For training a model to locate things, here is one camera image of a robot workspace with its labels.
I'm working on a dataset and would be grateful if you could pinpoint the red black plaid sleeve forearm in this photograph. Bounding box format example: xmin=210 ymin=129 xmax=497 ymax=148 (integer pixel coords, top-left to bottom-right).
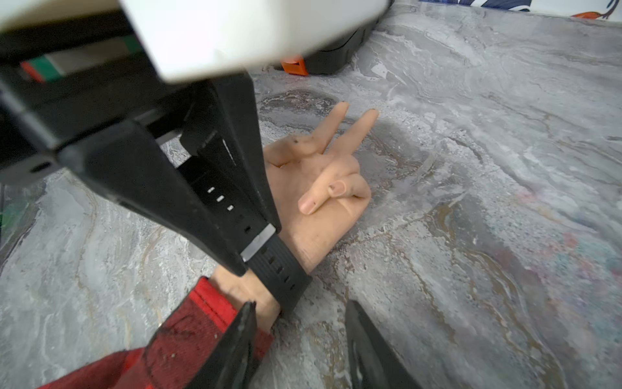
xmin=47 ymin=277 xmax=280 ymax=388

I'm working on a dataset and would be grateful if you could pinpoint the black plastic tool case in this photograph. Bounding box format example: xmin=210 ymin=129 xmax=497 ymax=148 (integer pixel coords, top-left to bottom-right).
xmin=275 ymin=0 xmax=395 ymax=76

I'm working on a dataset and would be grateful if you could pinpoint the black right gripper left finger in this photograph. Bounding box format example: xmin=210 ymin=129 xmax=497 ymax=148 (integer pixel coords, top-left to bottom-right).
xmin=186 ymin=301 xmax=258 ymax=389

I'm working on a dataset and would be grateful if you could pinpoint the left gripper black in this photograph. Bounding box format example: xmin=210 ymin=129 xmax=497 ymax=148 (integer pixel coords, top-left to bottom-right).
xmin=1 ymin=1 xmax=390 ymax=277

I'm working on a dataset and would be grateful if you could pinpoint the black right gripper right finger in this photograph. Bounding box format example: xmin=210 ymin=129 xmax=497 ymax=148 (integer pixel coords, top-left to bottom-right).
xmin=345 ymin=300 xmax=422 ymax=389

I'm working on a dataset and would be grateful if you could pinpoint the mannequin hand peace sign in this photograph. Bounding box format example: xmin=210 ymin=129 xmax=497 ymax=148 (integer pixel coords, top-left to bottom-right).
xmin=208 ymin=100 xmax=380 ymax=332

